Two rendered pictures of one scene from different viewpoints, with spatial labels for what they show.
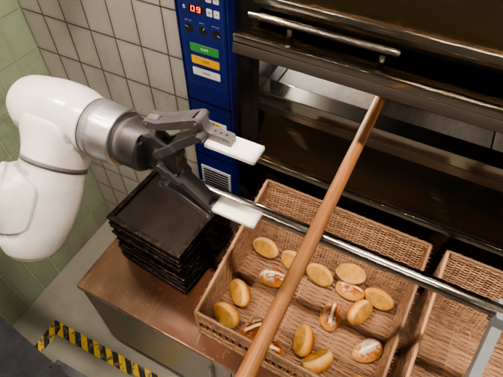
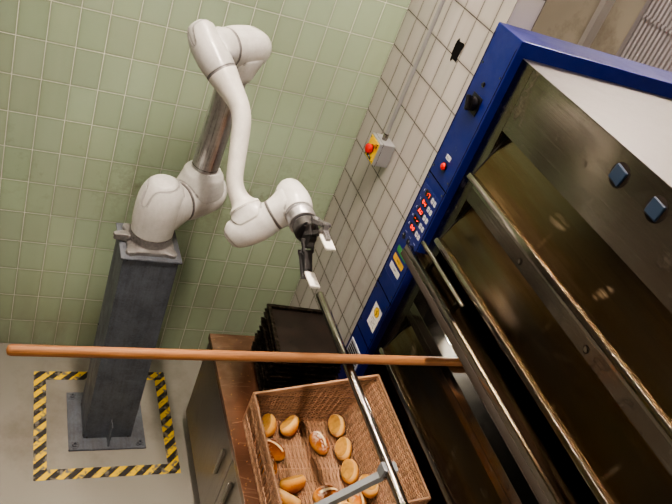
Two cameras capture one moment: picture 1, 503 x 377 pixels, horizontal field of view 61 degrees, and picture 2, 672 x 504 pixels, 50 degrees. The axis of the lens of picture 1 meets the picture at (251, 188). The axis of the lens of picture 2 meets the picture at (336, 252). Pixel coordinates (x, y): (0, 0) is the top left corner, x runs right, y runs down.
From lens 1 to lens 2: 1.54 m
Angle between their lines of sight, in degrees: 31
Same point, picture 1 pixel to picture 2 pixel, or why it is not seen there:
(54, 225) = (249, 233)
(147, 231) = (278, 330)
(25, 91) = (289, 182)
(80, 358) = (150, 407)
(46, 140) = (278, 201)
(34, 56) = (326, 197)
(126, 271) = not seen: hidden behind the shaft
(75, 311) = (180, 381)
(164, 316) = (233, 394)
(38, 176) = (263, 211)
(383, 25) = (473, 292)
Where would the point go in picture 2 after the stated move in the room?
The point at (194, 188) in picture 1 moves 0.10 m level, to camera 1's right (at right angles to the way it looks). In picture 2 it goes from (307, 259) to (329, 279)
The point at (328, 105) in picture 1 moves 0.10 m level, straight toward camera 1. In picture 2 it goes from (440, 339) to (418, 343)
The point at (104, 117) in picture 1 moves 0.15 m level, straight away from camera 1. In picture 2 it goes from (303, 208) to (320, 191)
